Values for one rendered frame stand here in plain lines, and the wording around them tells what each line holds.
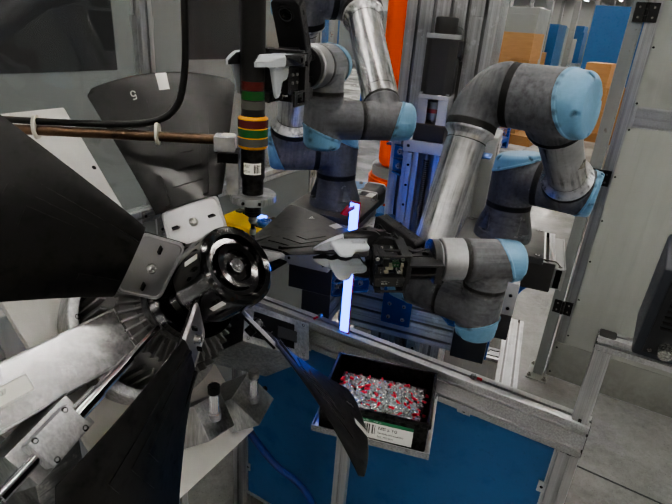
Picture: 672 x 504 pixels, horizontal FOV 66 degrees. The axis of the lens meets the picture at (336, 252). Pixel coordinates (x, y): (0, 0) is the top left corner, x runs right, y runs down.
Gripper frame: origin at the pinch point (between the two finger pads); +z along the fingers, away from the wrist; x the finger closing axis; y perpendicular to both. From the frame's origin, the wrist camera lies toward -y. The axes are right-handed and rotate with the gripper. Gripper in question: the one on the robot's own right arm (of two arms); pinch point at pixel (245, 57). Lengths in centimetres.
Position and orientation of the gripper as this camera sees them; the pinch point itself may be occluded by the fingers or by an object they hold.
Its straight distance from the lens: 75.0
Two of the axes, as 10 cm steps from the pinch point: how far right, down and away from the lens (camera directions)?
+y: -0.7, 9.1, 4.0
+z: -3.5, 3.6, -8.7
